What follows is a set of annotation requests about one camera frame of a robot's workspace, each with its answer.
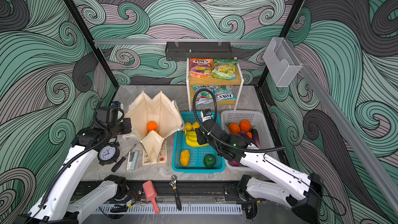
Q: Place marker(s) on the black alarm clock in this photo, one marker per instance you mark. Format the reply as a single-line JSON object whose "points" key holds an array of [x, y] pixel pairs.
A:
{"points": [[109, 154]]}

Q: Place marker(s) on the white stapler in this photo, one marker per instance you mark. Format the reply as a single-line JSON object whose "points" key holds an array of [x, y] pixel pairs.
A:
{"points": [[132, 160]]}

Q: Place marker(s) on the black handled screwdriver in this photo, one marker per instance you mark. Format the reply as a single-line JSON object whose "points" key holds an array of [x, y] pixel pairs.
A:
{"points": [[122, 160]]}

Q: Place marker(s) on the orange toy fruit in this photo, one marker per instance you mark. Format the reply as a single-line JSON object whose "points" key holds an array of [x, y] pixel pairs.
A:
{"points": [[152, 126]]}

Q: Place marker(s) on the orange toy pumpkin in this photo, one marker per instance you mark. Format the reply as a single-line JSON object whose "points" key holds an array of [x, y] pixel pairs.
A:
{"points": [[245, 126], [233, 127]]}

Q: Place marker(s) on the cream floral grocery bag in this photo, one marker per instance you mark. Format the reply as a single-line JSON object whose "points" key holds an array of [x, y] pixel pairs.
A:
{"points": [[165, 113]]}

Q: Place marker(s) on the white plastic basket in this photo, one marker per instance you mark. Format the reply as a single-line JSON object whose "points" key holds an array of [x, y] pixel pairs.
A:
{"points": [[258, 122]]}

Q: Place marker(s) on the orange Fox's candy bag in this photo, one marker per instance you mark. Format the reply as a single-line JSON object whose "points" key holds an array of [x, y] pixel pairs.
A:
{"points": [[200, 68]]}

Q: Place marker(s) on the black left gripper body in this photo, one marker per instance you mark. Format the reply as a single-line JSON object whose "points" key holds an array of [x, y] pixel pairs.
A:
{"points": [[123, 127]]}

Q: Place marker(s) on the pink plastic scoop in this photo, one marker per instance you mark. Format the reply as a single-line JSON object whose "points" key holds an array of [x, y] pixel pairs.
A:
{"points": [[151, 194]]}

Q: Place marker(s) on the mint berry candy bag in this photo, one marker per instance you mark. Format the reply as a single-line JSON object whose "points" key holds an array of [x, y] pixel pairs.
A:
{"points": [[204, 98]]}

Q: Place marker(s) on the green Fox's candy bag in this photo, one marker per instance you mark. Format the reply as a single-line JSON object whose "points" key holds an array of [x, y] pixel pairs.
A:
{"points": [[224, 69]]}

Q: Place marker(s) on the purple toy onion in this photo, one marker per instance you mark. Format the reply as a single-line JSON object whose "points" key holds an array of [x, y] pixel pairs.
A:
{"points": [[234, 164]]}

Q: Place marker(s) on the yellow toy potato fruit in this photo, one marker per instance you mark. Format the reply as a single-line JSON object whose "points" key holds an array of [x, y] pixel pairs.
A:
{"points": [[185, 158]]}

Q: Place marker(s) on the white wooden two-tier shelf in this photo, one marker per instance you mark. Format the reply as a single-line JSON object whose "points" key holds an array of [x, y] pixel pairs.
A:
{"points": [[194, 81]]}

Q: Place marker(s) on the small yellow lemon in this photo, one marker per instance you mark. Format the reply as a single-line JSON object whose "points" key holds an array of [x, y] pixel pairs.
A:
{"points": [[187, 127]]}

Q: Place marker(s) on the green toy avocado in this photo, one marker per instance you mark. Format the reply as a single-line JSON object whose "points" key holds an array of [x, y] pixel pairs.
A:
{"points": [[209, 161]]}

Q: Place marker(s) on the yellow banana bunch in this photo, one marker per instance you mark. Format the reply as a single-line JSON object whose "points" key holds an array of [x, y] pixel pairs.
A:
{"points": [[192, 140]]}

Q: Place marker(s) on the teal plastic basket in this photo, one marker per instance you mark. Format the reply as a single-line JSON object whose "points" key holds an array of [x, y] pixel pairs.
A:
{"points": [[197, 155]]}

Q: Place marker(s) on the teal Fox's candy bag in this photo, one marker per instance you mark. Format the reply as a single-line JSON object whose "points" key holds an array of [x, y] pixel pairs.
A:
{"points": [[224, 93]]}

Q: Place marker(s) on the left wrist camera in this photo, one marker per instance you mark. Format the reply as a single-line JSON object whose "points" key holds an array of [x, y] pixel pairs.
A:
{"points": [[110, 114]]}

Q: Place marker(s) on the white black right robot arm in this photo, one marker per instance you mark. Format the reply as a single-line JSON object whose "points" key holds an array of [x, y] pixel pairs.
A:
{"points": [[300, 192]]}

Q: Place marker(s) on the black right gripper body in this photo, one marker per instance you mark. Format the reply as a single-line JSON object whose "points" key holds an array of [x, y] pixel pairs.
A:
{"points": [[202, 136]]}

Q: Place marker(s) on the white slotted cable duct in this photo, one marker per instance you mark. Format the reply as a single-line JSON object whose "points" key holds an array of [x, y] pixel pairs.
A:
{"points": [[187, 209]]}

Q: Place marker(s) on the black adjustable wrench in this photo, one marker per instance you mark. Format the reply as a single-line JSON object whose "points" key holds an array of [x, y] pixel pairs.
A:
{"points": [[175, 192]]}

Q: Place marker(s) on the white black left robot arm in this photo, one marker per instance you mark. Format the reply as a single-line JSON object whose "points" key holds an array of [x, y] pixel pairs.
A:
{"points": [[97, 142]]}

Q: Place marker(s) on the purple toy eggplant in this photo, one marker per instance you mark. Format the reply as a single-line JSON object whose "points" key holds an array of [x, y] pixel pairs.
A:
{"points": [[255, 138]]}

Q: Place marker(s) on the clear plastic wall bin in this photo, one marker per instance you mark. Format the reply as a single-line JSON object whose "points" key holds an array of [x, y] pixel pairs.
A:
{"points": [[282, 61]]}

